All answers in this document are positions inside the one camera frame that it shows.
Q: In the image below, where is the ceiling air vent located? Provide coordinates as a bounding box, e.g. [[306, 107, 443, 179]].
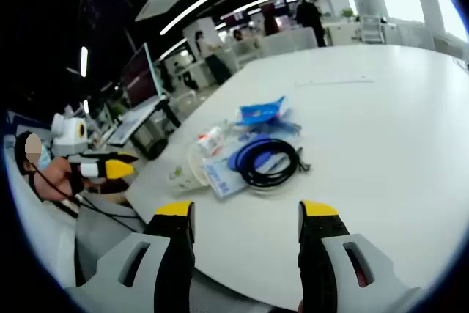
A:
[[134, 0, 188, 23]]

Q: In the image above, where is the person's white shirt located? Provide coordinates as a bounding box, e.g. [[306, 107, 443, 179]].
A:
[[7, 158, 78, 288]]

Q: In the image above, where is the white table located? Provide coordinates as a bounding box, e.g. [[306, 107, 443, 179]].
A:
[[124, 44, 469, 310]]

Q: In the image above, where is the white paper cup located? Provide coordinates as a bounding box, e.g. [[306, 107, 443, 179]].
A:
[[166, 142, 212, 193]]

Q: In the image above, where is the blue packet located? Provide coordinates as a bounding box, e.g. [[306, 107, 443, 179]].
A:
[[235, 95, 294, 127]]

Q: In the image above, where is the clear bag with blue disc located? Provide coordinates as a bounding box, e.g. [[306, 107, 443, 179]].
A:
[[201, 135, 294, 200]]

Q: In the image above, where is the black laptop stand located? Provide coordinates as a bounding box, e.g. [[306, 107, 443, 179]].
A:
[[131, 100, 182, 162]]

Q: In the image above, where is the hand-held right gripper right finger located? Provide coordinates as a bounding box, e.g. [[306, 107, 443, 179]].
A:
[[298, 199, 422, 313]]

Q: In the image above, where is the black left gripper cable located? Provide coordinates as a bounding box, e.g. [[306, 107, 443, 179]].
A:
[[73, 194, 147, 233]]

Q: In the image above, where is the grey mesh office chair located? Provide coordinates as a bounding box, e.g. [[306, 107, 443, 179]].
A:
[[75, 195, 147, 284]]

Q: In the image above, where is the white shelf cart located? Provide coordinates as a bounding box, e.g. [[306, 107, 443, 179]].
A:
[[361, 15, 385, 43]]

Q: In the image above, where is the clear plastic bag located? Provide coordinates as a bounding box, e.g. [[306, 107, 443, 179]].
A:
[[234, 117, 303, 144]]

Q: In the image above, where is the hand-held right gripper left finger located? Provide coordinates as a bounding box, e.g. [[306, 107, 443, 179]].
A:
[[67, 201, 195, 313]]

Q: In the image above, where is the white office partition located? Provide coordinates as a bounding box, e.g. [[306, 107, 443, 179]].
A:
[[256, 26, 320, 58]]

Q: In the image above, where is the person's left hand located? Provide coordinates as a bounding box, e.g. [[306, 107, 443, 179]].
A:
[[47, 157, 87, 196]]

